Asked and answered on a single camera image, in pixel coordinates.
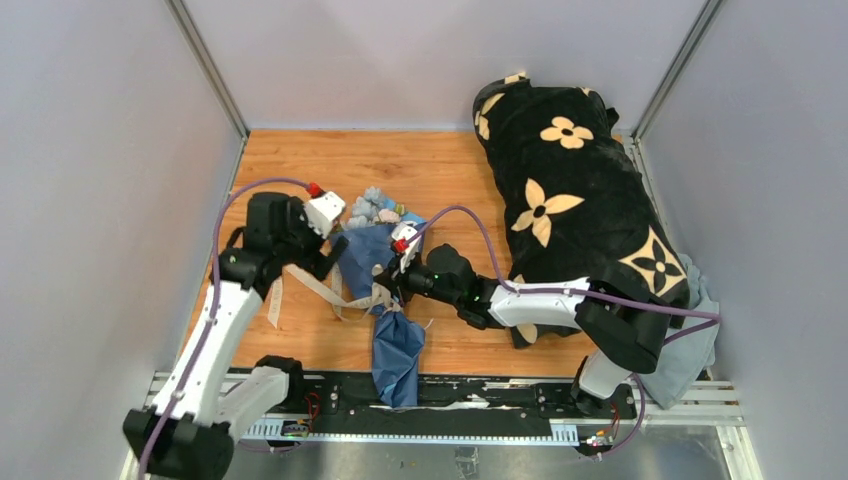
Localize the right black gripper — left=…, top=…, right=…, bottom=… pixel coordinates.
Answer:
left=374, top=247, right=462, bottom=307

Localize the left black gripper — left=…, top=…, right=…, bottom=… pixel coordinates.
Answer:
left=278, top=198, right=349, bottom=280

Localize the cream printed ribbon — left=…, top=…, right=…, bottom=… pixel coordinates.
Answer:
left=266, top=265, right=403, bottom=329

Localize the fake flower bunch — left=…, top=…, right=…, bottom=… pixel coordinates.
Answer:
left=343, top=186, right=408, bottom=230

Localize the blue wrapping paper sheet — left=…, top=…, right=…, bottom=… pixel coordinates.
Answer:
left=331, top=216, right=426, bottom=409

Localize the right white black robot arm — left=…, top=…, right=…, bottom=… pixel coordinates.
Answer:
left=373, top=244, right=683, bottom=418

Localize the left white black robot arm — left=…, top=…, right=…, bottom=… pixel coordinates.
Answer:
left=123, top=190, right=346, bottom=479

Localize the black floral plush blanket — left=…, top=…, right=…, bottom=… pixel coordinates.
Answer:
left=472, top=73, right=691, bottom=308

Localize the grey blue cloth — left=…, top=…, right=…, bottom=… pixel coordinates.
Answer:
left=640, top=254, right=720, bottom=409

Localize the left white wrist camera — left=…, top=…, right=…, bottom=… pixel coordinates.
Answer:
left=304, top=191, right=347, bottom=239

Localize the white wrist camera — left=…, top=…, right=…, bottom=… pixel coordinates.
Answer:
left=304, top=191, right=347, bottom=239
left=390, top=222, right=421, bottom=273

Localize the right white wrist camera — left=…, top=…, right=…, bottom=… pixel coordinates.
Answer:
left=390, top=222, right=421, bottom=273

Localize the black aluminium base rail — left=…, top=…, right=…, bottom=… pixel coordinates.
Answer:
left=135, top=367, right=747, bottom=458

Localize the left aluminium corner post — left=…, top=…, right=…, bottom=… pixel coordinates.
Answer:
left=164, top=0, right=250, bottom=141

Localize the aluminium corner post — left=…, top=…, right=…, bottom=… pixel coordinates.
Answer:
left=631, top=0, right=725, bottom=143
left=164, top=0, right=250, bottom=141

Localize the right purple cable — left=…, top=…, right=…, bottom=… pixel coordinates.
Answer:
left=393, top=205, right=723, bottom=460

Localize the right aluminium corner post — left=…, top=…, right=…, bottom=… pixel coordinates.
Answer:
left=631, top=0, right=725, bottom=143

